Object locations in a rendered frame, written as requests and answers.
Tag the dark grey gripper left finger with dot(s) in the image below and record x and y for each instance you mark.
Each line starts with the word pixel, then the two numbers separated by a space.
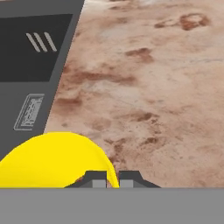
pixel 95 176

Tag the yellow bowl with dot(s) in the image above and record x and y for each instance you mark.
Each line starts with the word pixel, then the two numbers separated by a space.
pixel 55 160

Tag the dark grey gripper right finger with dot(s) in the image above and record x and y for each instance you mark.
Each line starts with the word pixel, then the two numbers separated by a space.
pixel 128 176

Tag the dark grey hob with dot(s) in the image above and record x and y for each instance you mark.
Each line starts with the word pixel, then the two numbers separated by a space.
pixel 29 73

